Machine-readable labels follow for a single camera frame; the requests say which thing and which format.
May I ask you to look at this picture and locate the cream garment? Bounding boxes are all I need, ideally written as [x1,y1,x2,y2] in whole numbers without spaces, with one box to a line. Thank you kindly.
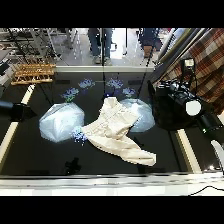
[80,96,158,167]

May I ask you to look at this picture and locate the person's legs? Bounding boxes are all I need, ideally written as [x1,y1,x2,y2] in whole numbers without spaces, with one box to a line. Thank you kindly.
[86,28,115,66]

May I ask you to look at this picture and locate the checked shirt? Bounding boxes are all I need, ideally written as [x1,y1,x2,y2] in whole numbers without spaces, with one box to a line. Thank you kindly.
[159,28,224,115]

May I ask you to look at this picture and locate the silver frame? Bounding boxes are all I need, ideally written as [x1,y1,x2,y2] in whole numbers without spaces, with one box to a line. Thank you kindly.
[0,171,224,197]

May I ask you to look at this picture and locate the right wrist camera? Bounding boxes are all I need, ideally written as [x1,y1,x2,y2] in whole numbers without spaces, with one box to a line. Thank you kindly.
[179,57,198,88]

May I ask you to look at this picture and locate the black cable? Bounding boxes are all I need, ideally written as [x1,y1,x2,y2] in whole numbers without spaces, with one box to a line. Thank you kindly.
[187,184,224,197]

